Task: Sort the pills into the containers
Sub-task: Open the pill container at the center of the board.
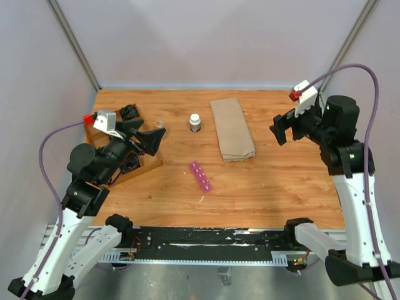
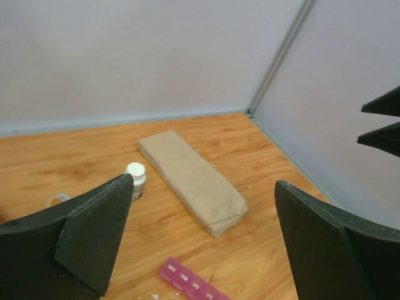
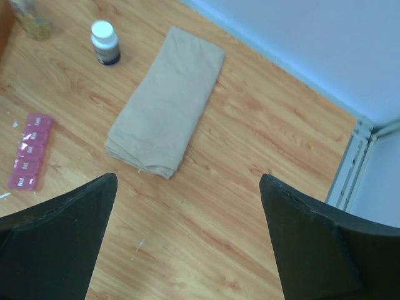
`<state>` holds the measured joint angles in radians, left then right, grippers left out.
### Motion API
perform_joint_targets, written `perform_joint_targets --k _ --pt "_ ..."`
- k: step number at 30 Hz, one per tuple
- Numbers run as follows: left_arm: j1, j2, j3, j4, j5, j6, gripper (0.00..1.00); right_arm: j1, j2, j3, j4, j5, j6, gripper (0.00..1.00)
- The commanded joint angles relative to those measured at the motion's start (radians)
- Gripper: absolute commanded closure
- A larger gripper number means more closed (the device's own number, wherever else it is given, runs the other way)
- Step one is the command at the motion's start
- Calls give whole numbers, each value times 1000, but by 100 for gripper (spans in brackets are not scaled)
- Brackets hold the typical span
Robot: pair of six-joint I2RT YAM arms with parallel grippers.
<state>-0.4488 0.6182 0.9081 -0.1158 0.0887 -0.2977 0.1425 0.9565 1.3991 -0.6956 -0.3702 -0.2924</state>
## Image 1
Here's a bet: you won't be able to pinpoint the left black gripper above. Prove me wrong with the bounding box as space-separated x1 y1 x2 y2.
99 119 166 183

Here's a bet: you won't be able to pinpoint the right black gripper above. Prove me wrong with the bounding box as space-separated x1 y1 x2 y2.
270 99 333 146

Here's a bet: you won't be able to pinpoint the white capped pill bottle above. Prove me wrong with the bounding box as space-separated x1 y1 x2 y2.
189 113 201 133

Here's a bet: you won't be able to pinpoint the pink weekly pill organizer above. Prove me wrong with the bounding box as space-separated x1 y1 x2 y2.
188 161 213 193

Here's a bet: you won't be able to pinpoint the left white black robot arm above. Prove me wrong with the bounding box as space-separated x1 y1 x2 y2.
8 119 166 299

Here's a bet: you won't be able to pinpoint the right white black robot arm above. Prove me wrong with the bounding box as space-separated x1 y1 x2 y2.
270 96 399 286

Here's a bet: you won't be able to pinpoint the wooden compartment tray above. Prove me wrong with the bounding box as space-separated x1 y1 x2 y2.
83 104 163 187

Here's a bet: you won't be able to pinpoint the clear bottle yellow capsules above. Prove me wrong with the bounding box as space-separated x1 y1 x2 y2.
154 120 165 129

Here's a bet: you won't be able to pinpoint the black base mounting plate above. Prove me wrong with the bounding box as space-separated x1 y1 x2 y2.
118 227 306 259

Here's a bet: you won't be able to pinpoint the black coiled cable top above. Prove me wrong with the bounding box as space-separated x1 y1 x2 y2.
120 105 140 121

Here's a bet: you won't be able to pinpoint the black coiled cable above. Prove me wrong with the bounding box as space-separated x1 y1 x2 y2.
120 105 140 121
119 152 140 174

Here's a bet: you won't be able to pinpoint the black coiled cable bottom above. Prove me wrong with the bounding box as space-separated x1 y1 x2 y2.
119 152 140 174

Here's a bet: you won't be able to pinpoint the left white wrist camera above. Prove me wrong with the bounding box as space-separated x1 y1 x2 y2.
82 110 123 139

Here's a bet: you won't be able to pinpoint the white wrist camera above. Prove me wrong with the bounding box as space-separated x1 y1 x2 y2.
82 110 123 139
289 80 318 118

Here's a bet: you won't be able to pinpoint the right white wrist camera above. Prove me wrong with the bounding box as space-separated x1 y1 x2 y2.
289 80 318 118

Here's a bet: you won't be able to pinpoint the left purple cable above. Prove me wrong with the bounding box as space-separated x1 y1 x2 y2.
19 121 86 300

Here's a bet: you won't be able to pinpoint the purple cable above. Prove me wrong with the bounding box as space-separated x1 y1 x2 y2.
306 63 400 300
19 121 86 300

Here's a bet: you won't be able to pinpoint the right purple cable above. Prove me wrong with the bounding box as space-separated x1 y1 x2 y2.
306 63 400 300

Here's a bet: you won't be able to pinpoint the grey slotted cable duct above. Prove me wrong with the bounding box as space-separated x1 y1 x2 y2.
99 246 288 267

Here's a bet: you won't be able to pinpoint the right aluminium frame post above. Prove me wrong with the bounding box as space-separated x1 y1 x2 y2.
319 0 383 91

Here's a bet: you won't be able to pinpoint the aluminium frame post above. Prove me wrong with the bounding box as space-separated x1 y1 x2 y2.
319 0 383 91
46 0 101 92

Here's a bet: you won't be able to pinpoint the left aluminium frame post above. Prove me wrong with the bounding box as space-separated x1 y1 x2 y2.
46 0 101 92

